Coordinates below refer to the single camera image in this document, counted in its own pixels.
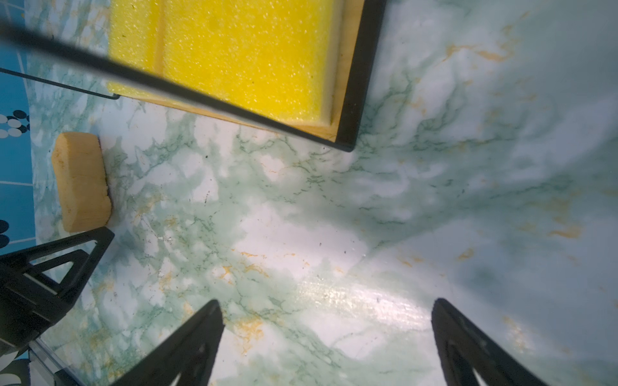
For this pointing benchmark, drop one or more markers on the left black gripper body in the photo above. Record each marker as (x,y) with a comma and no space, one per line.
(24,313)

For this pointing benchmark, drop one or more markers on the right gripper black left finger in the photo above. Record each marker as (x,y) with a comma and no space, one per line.
(186,357)

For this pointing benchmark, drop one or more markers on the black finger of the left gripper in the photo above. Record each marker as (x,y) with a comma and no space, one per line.
(54,274)

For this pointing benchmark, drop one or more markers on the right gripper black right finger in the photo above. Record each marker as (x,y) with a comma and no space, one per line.
(467,354)

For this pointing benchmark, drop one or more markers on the tan sponge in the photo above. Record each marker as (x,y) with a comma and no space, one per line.
(83,192)

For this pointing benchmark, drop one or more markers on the yellow sponge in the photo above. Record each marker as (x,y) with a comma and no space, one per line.
(136,34)
(274,58)

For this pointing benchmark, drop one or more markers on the wooden three-tier shelf black frame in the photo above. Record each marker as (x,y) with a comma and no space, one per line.
(360,32)

